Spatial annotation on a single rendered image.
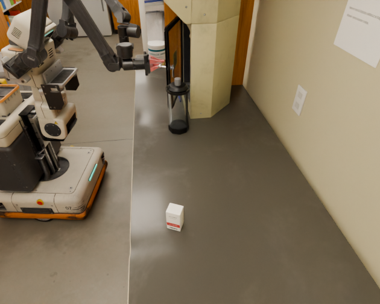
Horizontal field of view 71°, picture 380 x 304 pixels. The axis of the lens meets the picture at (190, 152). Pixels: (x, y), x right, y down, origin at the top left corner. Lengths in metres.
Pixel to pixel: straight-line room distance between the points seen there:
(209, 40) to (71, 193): 1.40
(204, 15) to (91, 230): 1.64
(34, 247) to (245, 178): 1.63
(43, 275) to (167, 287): 1.37
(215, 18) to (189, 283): 1.01
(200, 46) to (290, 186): 0.71
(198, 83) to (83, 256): 1.39
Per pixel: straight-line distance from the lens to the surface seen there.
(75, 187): 2.11
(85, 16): 1.39
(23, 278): 2.16
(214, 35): 1.28
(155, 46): 2.05
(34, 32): 1.50
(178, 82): 1.22
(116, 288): 1.92
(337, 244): 1.02
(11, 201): 2.28
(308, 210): 1.07
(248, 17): 1.71
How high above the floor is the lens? 1.71
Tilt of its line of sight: 39 degrees down
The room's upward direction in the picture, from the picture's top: 1 degrees clockwise
